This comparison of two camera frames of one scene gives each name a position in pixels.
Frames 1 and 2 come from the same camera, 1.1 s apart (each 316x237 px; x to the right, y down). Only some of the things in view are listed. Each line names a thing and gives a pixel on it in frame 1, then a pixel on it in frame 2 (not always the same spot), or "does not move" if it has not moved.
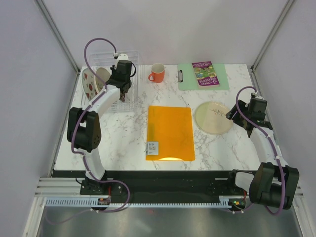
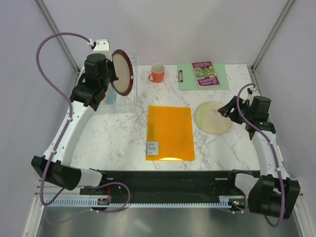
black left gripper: [113, 68] → [110, 63]
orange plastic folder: [170, 134] does not move
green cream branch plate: [211, 118] does not move
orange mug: [157, 73] does not move
